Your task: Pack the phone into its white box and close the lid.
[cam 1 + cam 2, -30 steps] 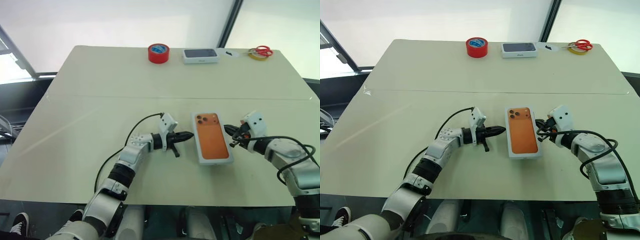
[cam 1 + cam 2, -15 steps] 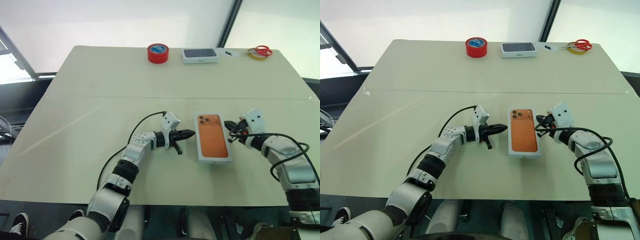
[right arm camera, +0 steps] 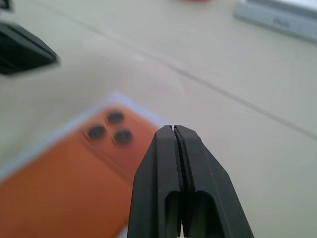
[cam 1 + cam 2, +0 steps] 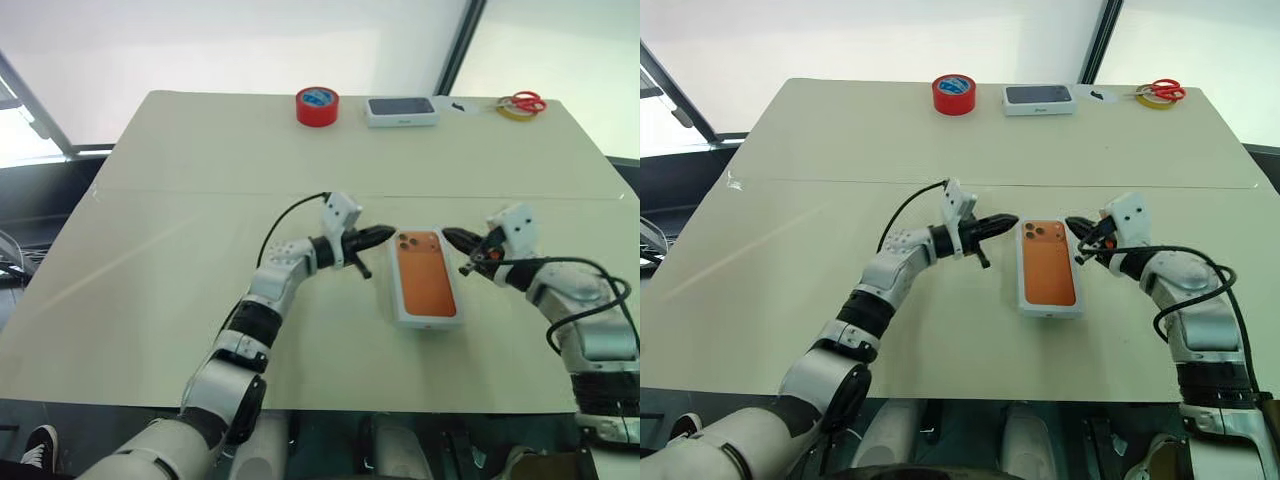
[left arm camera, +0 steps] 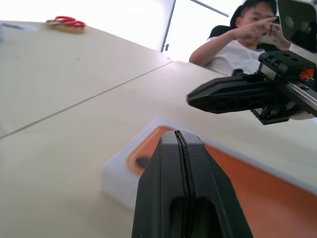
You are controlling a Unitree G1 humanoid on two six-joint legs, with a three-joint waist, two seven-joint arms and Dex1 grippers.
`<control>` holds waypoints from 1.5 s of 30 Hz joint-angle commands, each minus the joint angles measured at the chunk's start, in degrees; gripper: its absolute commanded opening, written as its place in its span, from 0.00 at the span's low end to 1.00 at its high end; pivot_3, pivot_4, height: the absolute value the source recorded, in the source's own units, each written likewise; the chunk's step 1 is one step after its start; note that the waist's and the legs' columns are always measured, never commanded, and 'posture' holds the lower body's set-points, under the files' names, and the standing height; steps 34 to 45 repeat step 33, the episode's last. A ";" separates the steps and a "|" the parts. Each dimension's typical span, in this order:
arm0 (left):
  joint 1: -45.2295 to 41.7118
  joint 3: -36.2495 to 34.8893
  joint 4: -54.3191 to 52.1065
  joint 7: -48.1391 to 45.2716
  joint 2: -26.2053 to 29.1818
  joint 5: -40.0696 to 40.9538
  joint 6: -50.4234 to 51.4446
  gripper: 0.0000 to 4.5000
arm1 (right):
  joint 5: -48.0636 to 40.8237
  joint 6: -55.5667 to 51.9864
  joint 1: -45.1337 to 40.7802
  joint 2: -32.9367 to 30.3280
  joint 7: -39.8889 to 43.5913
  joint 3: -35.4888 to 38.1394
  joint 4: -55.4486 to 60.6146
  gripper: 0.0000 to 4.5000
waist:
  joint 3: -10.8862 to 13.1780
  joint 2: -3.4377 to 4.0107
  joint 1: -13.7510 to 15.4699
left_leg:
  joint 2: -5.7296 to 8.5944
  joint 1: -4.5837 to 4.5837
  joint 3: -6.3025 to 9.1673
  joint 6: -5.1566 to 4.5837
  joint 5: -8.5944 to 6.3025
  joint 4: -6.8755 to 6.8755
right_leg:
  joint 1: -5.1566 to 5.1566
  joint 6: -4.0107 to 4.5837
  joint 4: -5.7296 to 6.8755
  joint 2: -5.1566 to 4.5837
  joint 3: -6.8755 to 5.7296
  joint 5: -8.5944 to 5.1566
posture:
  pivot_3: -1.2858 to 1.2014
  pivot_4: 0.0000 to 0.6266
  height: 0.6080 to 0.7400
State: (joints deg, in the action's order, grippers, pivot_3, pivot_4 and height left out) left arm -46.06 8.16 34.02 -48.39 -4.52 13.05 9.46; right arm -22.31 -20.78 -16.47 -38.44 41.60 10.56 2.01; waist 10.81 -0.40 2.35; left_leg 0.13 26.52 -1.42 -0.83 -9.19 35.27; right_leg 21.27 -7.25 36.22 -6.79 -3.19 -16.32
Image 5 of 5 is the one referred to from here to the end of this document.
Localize black chair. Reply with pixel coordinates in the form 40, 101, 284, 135
207, 24, 235, 42

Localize person's right hand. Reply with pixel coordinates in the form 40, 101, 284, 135
237, 16, 278, 41

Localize red handled scissors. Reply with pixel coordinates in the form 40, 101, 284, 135
46, 15, 87, 29

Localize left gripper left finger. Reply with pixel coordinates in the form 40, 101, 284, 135
131, 130, 196, 238

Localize white box lid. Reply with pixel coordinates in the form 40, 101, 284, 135
101, 116, 317, 238

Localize person's left hand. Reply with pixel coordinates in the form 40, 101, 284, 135
271, 23, 292, 50

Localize dark window frame post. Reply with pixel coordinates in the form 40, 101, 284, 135
162, 0, 177, 53

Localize person in white T-shirt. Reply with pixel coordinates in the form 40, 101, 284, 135
205, 0, 280, 76

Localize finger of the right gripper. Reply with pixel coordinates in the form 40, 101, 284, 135
186, 73, 296, 115

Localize white patterned handheld device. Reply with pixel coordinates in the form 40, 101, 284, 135
257, 23, 283, 47

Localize white card with black mark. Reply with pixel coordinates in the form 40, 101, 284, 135
0, 21, 39, 32

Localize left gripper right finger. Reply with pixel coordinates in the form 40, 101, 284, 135
177, 130, 254, 238

